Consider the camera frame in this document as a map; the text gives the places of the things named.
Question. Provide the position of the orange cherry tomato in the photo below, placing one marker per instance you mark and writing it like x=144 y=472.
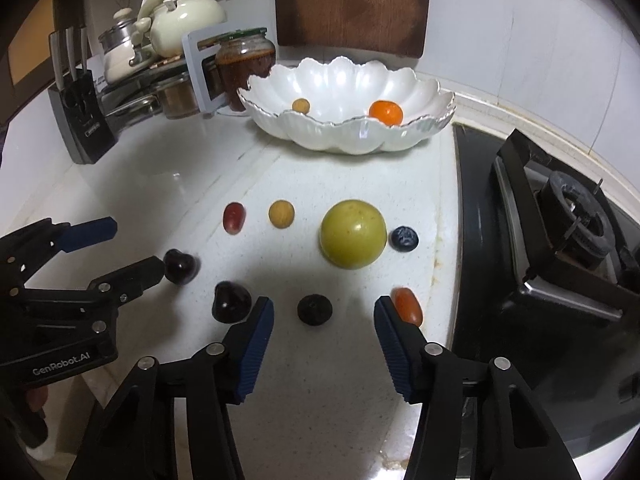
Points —
x=407 y=306

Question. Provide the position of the cream teapot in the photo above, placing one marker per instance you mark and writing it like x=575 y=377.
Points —
x=185 y=20

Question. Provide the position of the wooden trivet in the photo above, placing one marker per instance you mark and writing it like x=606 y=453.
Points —
x=167 y=61

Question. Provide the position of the wooden cutting board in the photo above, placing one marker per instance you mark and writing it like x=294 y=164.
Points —
x=350 y=5

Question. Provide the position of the red grape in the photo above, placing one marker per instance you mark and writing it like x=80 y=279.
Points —
x=233 y=217

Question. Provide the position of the orange tangerine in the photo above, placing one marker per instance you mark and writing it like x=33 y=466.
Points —
x=386 y=111

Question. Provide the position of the black pan support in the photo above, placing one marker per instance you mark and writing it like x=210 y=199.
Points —
x=525 y=240

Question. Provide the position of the large tan longan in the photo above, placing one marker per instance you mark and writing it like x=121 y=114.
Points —
x=281 y=214

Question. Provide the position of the black stove burner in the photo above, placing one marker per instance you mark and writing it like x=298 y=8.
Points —
x=575 y=220

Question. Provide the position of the steel pan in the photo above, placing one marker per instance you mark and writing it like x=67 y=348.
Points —
x=127 y=105

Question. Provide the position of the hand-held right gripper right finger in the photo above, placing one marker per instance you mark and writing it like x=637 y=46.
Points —
x=395 y=355

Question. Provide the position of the white rack frame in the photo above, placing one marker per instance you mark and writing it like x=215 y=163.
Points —
x=192 y=67

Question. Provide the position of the blueberry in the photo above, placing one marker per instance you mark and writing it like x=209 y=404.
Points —
x=404 y=238

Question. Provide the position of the black knife block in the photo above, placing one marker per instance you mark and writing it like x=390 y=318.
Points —
x=80 y=120

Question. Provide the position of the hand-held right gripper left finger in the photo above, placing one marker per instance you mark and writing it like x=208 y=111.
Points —
x=255 y=350

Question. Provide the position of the person's left hand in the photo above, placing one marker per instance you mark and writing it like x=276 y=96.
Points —
x=38 y=401

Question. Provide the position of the green apple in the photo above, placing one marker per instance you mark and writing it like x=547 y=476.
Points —
x=353 y=232

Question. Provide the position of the black round fruit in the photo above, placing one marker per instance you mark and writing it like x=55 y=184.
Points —
x=314 y=309

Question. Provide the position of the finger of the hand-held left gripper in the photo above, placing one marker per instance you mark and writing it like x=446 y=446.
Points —
x=90 y=232
x=135 y=275

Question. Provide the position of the small tan longan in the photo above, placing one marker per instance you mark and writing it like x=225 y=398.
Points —
x=300 y=106

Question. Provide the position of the glass jar of red sauce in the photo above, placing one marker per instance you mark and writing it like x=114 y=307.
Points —
x=245 y=67

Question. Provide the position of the black gas stove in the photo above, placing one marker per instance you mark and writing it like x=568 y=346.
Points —
x=490 y=320

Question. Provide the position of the white scalloped bowl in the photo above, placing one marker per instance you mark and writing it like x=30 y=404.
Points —
x=340 y=132

